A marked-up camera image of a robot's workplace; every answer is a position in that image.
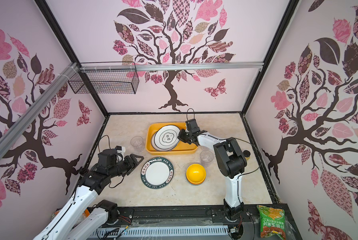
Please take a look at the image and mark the aluminium rail left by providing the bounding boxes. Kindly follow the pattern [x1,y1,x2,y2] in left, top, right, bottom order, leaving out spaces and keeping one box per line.
[0,63,79,160]

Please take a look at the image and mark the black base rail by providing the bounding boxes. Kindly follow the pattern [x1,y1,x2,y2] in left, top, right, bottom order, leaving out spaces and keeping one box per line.
[118,204,258,226]

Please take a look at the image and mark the aluminium rail back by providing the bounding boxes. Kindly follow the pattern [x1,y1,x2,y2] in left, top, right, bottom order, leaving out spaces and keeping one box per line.
[80,62,264,72]

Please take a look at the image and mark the yellow plastic bin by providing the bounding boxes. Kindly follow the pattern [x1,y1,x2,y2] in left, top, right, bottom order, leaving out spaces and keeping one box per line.
[146,123,198,156]

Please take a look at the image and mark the yellow bottle right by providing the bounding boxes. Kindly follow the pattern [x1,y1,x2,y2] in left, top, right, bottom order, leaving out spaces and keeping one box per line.
[243,150,251,160]

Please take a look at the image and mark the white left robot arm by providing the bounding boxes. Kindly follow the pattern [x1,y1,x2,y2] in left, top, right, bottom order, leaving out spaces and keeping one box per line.
[35,146,144,240]

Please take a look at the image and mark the black wire basket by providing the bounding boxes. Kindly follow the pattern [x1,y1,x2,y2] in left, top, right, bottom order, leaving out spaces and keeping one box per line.
[68,61,140,94]

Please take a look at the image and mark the green snack bag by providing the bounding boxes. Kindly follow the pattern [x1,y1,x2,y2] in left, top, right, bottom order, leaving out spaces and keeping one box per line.
[257,205,286,240]

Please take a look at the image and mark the clear plastic cup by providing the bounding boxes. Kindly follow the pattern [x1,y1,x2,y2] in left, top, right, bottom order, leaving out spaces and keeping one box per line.
[130,136,145,153]
[200,151,214,165]

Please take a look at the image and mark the white plate black flower outline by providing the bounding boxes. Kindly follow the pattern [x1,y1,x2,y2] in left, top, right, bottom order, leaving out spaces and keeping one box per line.
[155,125,180,151]

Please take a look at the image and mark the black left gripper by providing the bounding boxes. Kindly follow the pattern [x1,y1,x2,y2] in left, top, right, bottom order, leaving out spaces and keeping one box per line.
[108,153,144,179]

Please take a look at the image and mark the white vented strip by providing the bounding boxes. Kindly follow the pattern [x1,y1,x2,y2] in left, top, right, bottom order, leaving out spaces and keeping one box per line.
[88,226,231,240]

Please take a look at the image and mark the yellow upturned bowl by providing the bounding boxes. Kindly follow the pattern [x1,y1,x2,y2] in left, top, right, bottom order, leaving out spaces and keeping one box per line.
[186,164,207,185]

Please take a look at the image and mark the aluminium rail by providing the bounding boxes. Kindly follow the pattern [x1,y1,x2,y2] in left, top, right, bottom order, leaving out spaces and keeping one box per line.
[0,63,79,160]
[80,62,264,72]

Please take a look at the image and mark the white plate red characters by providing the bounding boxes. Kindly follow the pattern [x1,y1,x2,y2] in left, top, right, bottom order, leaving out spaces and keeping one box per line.
[151,133,159,151]

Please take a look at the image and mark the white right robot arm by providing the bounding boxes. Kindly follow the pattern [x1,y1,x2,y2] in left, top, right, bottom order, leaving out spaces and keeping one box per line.
[178,119,251,221]

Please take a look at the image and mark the white plate dark green rim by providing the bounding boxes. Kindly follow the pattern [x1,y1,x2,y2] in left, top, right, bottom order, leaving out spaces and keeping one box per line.
[141,157,175,190]

